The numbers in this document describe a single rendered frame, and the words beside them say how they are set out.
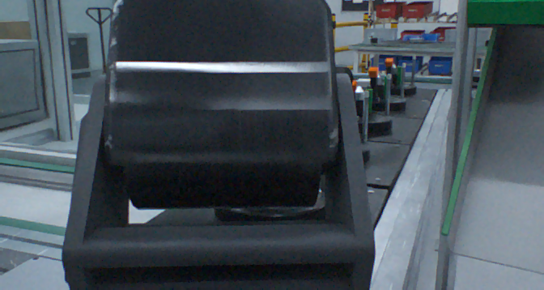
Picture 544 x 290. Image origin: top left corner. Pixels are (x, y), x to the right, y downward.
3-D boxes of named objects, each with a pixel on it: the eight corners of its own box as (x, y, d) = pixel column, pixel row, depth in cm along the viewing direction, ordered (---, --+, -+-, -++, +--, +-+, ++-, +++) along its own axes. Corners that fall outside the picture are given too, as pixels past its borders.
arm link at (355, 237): (371, 325, 15) (384, 96, 13) (42, 333, 14) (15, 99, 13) (333, 228, 21) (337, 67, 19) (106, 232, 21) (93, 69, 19)
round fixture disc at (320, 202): (312, 240, 54) (312, 223, 54) (193, 221, 59) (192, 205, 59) (342, 197, 67) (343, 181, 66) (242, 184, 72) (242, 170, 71)
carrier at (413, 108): (422, 127, 116) (426, 70, 113) (316, 119, 124) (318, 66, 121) (431, 108, 138) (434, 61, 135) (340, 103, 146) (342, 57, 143)
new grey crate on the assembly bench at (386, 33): (388, 45, 582) (389, 28, 578) (362, 44, 595) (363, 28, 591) (397, 43, 617) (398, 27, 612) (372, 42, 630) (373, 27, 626)
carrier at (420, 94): (431, 108, 138) (434, 60, 135) (341, 103, 147) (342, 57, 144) (436, 95, 160) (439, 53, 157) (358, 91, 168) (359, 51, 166)
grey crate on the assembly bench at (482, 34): (483, 47, 544) (485, 30, 540) (443, 45, 563) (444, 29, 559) (487, 45, 570) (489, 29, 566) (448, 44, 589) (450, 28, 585)
